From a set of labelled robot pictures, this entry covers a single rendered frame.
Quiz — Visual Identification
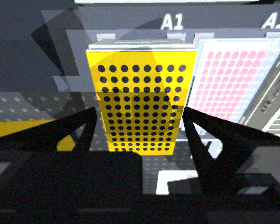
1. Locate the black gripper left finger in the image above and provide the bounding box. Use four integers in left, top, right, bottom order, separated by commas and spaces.
0, 107, 97, 151

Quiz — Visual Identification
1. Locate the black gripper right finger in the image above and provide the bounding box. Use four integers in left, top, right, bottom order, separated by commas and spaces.
182, 106, 280, 194

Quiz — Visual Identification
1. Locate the yellow waste bin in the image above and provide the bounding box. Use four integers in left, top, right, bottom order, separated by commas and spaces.
0, 119, 75, 151

